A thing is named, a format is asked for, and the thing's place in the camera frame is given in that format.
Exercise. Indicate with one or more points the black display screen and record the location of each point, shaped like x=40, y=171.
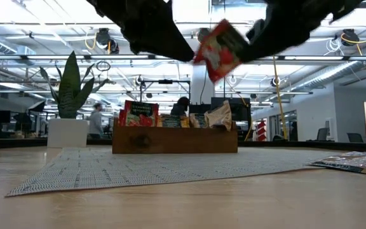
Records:
x=241, y=109

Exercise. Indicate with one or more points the red parts rack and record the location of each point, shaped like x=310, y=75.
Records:
x=261, y=130

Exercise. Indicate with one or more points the three-compartment wooden tray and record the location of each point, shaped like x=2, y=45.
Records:
x=176, y=140

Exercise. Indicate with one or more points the snake plant in white pot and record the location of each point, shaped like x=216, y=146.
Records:
x=67, y=133

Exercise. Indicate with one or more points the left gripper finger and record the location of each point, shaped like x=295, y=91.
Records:
x=173, y=49

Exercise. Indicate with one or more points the person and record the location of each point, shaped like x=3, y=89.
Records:
x=180, y=108
x=95, y=122

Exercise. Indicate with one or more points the grey woven placemat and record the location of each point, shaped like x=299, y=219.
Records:
x=138, y=168

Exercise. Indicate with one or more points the grey office chair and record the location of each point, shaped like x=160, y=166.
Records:
x=355, y=137
x=321, y=134

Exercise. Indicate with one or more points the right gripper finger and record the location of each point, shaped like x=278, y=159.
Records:
x=265, y=51

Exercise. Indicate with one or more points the distant black camera frame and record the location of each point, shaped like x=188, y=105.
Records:
x=165, y=81

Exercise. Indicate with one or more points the red strawberry tea packet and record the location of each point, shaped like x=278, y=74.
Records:
x=141, y=114
x=122, y=119
x=218, y=54

